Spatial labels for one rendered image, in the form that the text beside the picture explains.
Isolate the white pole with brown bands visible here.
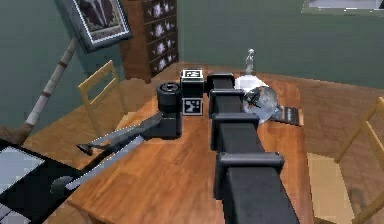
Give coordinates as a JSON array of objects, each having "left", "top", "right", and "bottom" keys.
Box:
[{"left": 12, "top": 36, "right": 80, "bottom": 145}]

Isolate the light wooden chair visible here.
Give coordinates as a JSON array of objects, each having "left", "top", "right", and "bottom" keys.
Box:
[
  {"left": 77, "top": 59, "right": 129, "bottom": 136},
  {"left": 306, "top": 96, "right": 384, "bottom": 224}
]

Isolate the dark framed wall picture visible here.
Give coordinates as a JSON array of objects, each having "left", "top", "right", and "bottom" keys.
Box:
[{"left": 59, "top": 0, "right": 133, "bottom": 55}]

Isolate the silver glass bowl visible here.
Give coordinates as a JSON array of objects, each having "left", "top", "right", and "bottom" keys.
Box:
[{"left": 242, "top": 85, "right": 280, "bottom": 125}]

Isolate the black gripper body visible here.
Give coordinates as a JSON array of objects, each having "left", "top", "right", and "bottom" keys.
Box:
[{"left": 141, "top": 81, "right": 184, "bottom": 140}]

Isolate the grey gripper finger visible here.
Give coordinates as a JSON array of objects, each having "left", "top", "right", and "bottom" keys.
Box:
[
  {"left": 76, "top": 112, "right": 163, "bottom": 157},
  {"left": 50, "top": 134, "right": 145, "bottom": 195}
]

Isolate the black remote control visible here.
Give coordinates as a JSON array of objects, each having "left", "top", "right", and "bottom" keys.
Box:
[{"left": 270, "top": 105, "right": 305, "bottom": 127}]

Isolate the brown wooden table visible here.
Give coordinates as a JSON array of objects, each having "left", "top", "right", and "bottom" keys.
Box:
[{"left": 22, "top": 62, "right": 315, "bottom": 224}]

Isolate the brown cupboard with patterned doors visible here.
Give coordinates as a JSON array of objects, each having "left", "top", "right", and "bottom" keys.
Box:
[{"left": 119, "top": 0, "right": 180, "bottom": 84}]

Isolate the black laptop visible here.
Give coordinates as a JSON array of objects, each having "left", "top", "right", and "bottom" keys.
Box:
[{"left": 0, "top": 137, "right": 85, "bottom": 224}]

